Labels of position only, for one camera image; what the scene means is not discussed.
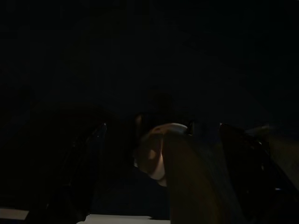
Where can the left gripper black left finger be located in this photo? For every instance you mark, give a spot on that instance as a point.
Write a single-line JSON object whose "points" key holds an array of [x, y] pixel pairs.
{"points": [[77, 177]]}

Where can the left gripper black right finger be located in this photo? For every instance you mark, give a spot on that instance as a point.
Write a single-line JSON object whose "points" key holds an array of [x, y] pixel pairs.
{"points": [[261, 182]]}

